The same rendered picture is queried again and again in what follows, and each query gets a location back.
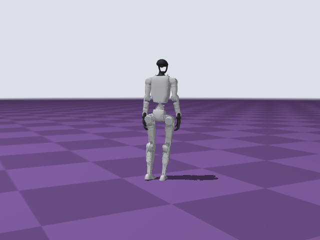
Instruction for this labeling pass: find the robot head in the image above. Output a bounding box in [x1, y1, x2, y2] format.
[156, 59, 168, 76]

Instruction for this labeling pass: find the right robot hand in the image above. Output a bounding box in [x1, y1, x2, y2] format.
[174, 113, 181, 131]

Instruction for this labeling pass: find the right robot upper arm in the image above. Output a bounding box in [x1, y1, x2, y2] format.
[169, 77, 178, 101]

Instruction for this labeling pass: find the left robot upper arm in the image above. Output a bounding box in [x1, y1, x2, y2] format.
[145, 77, 152, 101]

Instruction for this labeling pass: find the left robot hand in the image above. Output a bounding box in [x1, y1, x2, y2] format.
[142, 112, 148, 130]

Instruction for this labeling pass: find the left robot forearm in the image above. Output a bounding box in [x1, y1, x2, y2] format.
[142, 95, 149, 115]

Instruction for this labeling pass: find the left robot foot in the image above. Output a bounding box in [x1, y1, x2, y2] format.
[144, 173, 156, 180]

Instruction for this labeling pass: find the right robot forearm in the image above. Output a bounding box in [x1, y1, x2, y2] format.
[173, 95, 182, 117]

